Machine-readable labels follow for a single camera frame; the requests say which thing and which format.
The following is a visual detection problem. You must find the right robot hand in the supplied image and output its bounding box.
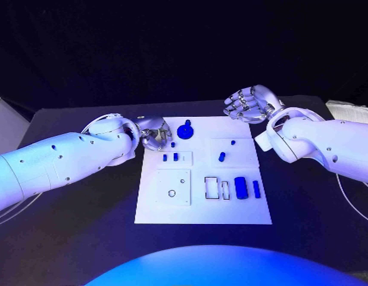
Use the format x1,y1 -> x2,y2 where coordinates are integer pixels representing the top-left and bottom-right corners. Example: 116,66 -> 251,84
223,84 -> 287,125

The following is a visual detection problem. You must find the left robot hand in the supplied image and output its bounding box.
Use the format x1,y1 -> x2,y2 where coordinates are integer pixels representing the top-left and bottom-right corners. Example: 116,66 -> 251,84
132,115 -> 174,152

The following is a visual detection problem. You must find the white task board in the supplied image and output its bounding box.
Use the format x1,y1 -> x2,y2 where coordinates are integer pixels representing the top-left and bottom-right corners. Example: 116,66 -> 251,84
133,116 -> 273,225

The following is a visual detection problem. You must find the blue gear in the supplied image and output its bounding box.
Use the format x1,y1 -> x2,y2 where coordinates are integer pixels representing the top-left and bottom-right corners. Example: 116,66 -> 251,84
177,119 -> 197,141

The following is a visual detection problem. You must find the white crumpled cloth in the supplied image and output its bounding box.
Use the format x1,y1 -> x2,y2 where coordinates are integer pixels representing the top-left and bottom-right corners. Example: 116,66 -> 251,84
325,99 -> 368,126

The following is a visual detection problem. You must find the large blue cylinder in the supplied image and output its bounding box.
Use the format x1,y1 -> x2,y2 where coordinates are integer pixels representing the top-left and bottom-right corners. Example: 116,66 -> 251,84
234,176 -> 250,200

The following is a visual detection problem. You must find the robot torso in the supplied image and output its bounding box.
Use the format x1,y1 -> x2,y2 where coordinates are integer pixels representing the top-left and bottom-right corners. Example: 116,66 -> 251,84
84,244 -> 368,286

